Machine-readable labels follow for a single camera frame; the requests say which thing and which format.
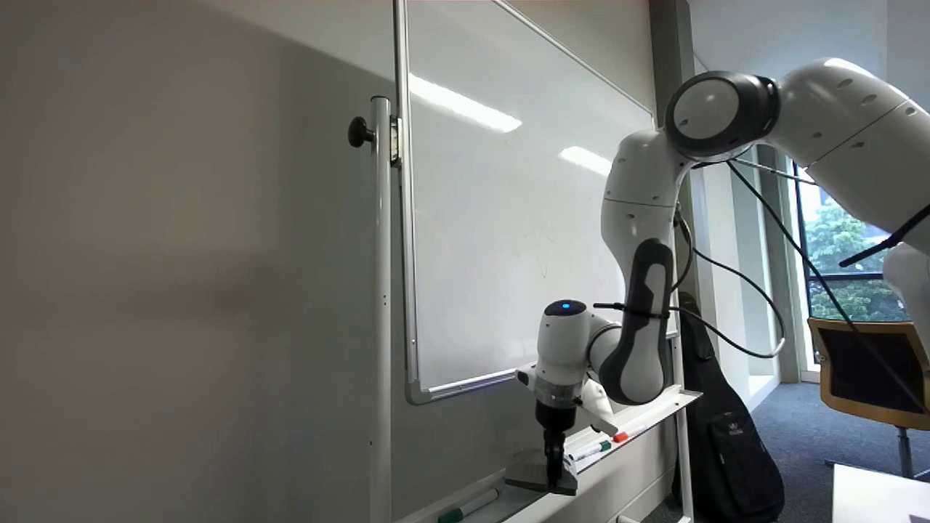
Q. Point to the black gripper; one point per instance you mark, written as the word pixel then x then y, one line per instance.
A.
pixel 554 424

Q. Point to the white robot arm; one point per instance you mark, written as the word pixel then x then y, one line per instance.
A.
pixel 641 214

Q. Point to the green capped whiteboard marker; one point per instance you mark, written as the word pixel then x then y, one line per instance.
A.
pixel 593 448

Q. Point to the orange capped whiteboard marker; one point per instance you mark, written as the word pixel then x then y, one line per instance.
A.
pixel 619 437

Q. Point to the white whiteboard tray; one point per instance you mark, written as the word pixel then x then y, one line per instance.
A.
pixel 660 406

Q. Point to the black bag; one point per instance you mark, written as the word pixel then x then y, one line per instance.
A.
pixel 727 447

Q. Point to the whiteboard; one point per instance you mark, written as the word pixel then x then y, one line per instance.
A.
pixel 484 243

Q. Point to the white table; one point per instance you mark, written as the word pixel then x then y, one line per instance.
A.
pixel 875 496

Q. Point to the wood framed black chair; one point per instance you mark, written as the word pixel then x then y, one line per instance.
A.
pixel 874 374

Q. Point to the window with green view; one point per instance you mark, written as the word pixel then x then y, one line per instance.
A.
pixel 852 264

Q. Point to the black stand knob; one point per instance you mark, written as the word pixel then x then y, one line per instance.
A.
pixel 358 133

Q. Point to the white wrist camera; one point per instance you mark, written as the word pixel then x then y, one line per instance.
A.
pixel 598 406

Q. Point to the white whiteboard stand frame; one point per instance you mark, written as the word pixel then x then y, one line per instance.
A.
pixel 382 338

